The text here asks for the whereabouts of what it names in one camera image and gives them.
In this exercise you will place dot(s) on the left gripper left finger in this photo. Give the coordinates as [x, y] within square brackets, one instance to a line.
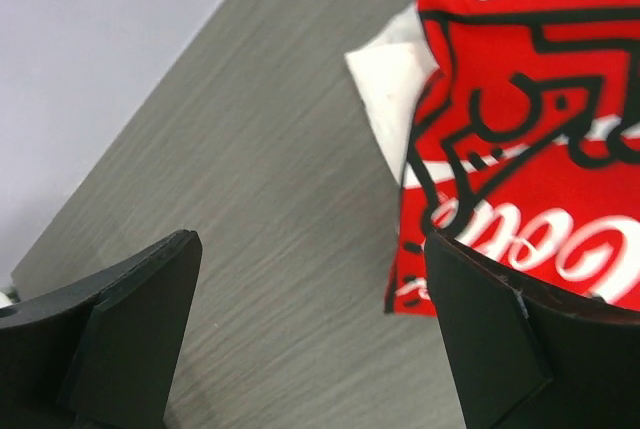
[101, 352]

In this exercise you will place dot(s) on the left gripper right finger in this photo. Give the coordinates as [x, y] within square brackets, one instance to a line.
[526, 354]

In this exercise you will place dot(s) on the white t-shirt red print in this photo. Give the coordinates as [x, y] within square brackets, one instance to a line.
[511, 126]

